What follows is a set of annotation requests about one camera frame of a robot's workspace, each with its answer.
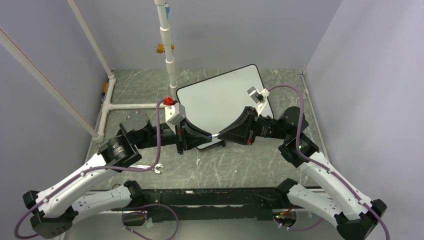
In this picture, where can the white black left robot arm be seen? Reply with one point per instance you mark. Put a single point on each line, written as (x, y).
(56, 209)

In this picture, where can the white whiteboard black frame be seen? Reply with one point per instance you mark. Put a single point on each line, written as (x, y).
(216, 102)

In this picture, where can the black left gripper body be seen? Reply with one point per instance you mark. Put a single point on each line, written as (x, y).
(179, 137)

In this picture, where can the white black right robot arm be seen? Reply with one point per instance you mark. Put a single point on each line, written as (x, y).
(352, 213)

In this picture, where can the silver wrench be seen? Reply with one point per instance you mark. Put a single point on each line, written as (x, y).
(156, 168)

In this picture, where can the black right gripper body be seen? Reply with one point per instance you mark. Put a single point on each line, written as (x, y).
(253, 121)

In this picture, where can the white PVC pipe frame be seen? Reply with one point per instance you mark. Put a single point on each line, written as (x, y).
(107, 106)

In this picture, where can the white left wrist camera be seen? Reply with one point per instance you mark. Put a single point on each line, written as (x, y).
(174, 113)

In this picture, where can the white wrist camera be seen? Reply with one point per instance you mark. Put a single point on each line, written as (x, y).
(174, 113)
(259, 97)

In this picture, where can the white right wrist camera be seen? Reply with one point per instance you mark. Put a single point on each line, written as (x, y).
(259, 97)

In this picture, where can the yellow pipe clamp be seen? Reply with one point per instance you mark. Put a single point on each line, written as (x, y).
(159, 48)

